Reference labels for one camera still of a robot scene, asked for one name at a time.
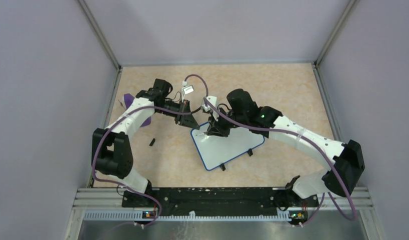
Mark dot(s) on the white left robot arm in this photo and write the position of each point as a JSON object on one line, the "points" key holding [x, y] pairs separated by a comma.
{"points": [[111, 149]]}

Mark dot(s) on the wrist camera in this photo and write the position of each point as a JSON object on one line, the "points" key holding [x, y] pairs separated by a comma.
{"points": [[185, 90], [208, 103]]}

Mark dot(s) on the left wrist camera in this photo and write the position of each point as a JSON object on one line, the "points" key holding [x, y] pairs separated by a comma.
{"points": [[185, 90]]}

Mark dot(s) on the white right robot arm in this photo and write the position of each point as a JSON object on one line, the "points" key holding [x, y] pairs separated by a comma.
{"points": [[343, 163]]}

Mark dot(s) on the blue framed whiteboard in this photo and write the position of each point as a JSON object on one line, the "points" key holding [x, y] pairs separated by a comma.
{"points": [[215, 151]]}

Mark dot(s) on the aluminium frame rail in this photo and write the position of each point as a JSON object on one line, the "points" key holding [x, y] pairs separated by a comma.
{"points": [[335, 218]]}

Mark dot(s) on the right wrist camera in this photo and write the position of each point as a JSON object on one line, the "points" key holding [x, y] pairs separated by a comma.
{"points": [[208, 103]]}

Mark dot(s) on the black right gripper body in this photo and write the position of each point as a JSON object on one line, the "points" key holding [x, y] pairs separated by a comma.
{"points": [[221, 122]]}

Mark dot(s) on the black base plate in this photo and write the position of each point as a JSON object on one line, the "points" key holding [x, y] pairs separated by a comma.
{"points": [[219, 201]]}

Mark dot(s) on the black marker cap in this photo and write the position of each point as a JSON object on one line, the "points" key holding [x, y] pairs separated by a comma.
{"points": [[152, 142]]}

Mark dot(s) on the white slotted cable duct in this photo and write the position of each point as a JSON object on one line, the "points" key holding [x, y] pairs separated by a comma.
{"points": [[140, 216]]}

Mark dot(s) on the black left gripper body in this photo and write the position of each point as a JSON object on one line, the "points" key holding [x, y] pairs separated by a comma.
{"points": [[183, 106]]}

